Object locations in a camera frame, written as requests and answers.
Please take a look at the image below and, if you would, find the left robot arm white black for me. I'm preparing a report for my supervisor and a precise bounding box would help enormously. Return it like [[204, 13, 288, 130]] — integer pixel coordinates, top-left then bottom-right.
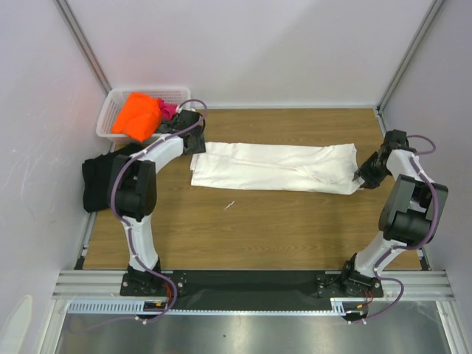
[[108, 109, 206, 296]]

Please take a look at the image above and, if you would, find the pink t-shirt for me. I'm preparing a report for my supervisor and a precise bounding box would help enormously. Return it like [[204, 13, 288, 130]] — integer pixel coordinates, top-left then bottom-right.
[[157, 98, 178, 121]]

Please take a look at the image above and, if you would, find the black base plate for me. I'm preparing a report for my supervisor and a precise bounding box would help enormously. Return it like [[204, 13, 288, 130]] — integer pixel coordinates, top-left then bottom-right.
[[119, 269, 384, 311]]

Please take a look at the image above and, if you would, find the aluminium frame rail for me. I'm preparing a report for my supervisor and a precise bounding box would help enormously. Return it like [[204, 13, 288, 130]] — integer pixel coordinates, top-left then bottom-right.
[[52, 270, 454, 301]]

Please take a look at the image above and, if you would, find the white Coca-Cola t-shirt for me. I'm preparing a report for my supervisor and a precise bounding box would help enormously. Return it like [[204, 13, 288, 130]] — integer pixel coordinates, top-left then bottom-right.
[[190, 142, 361, 195]]

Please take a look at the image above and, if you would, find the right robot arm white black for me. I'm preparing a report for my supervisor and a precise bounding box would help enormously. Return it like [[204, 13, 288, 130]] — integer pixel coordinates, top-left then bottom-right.
[[339, 130, 448, 297]]

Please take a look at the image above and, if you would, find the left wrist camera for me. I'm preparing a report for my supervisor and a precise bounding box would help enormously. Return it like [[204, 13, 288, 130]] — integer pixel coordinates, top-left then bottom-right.
[[176, 107, 196, 113]]

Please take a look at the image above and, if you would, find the orange t-shirt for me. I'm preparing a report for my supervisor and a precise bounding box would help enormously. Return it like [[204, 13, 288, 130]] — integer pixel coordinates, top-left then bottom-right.
[[111, 92, 162, 142]]

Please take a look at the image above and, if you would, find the white slotted cable duct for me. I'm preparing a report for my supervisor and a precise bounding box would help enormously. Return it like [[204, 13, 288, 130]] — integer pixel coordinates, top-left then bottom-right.
[[68, 299, 167, 314]]

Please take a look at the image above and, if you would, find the white plastic basket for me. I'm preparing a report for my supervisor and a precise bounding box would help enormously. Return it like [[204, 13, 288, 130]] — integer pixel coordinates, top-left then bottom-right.
[[96, 86, 191, 145]]

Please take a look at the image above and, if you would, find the black folded t-shirt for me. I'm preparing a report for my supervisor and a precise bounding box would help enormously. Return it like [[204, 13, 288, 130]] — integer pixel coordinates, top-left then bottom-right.
[[82, 143, 143, 213]]

